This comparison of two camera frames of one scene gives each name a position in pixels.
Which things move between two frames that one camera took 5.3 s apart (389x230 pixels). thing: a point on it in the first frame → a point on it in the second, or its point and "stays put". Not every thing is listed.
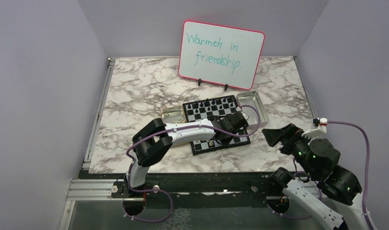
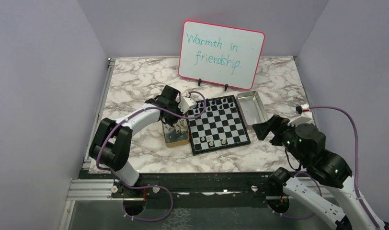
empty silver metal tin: (250, 103) stays put
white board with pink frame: (220, 54) stays put
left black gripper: (226, 141) → (172, 121)
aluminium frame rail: (92, 189) stays put
